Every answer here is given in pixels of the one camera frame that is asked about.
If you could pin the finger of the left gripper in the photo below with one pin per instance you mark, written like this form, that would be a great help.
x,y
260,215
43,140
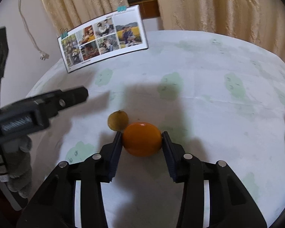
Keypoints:
x,y
72,97

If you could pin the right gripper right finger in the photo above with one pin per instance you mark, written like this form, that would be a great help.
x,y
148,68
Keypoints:
x,y
231,205

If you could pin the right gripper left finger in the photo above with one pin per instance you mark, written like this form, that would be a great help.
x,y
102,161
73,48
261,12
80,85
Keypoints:
x,y
53,205

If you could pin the orange front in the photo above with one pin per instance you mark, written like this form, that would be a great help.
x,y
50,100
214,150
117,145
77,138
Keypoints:
x,y
142,139

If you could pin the grey gloved left hand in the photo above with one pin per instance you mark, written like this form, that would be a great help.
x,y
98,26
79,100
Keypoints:
x,y
18,162

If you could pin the small tan longan left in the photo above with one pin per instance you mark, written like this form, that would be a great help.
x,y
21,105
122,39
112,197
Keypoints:
x,y
118,121

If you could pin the teal binder clip left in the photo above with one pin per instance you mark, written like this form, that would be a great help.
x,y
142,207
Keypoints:
x,y
64,33

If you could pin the teal binder clip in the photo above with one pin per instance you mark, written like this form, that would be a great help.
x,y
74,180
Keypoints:
x,y
64,33
122,6

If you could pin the photo collage card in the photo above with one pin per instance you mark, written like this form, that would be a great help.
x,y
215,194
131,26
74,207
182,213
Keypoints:
x,y
104,37

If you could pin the beige curtain left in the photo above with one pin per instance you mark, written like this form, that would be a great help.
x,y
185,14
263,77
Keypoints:
x,y
68,14

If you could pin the beige curtain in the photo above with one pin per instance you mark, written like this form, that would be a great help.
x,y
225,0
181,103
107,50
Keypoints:
x,y
261,22
68,14

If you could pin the white patterned bed sheet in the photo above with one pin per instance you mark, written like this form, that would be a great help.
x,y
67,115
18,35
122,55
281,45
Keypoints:
x,y
219,97

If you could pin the teal binder clip right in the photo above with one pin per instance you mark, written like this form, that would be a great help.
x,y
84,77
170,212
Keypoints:
x,y
122,6

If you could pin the beige curtain right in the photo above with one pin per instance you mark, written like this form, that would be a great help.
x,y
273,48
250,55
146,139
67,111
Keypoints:
x,y
261,22

